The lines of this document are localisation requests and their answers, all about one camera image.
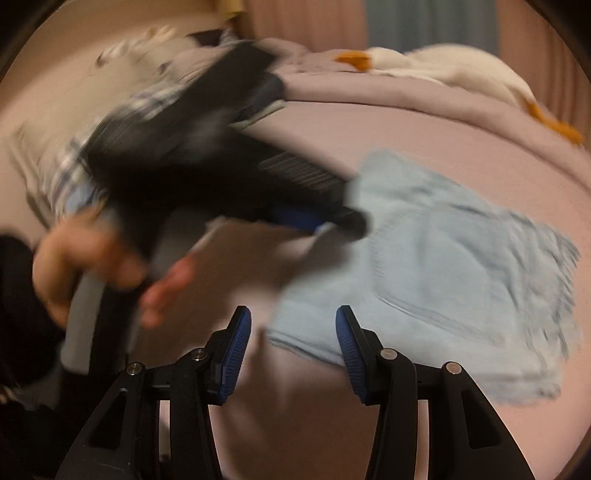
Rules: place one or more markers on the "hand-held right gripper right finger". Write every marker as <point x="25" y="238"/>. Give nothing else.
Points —
<point x="348" y="355"/>

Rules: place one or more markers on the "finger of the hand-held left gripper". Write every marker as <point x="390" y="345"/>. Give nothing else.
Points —
<point x="295" y="217"/>
<point x="300" y="177"/>

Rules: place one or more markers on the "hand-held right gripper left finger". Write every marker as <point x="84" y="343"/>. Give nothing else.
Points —
<point x="238" y="350"/>

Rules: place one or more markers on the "light blue denim pants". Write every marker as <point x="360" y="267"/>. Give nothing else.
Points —
<point x="438" y="277"/>

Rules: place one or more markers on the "person's left forearm plaid sleeve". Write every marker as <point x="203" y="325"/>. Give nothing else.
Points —
<point x="74" y="170"/>

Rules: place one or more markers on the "person's left hand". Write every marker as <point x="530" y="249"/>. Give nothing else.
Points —
<point x="92" y="249"/>

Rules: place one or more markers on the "pink bed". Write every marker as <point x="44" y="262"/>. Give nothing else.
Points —
<point x="323" y="138"/>

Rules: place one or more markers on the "white cloth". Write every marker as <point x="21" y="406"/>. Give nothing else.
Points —
<point x="138" y="50"/>

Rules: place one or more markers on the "lilac quilt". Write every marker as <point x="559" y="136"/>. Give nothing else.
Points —
<point x="369" y="87"/>

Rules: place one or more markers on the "yellow cloth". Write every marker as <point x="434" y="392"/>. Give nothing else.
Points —
<point x="231" y="5"/>

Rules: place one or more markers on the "pink curtain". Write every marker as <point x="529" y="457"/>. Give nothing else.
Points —
<point x="314" y="23"/>

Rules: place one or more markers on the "white goose plush toy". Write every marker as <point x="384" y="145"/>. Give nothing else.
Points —
<point x="461" y="69"/>

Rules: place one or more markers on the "grey blue curtain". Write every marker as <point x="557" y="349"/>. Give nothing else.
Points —
<point x="429" y="23"/>

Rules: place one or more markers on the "person's dark clothing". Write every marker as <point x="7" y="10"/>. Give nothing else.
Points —
<point x="23" y="323"/>

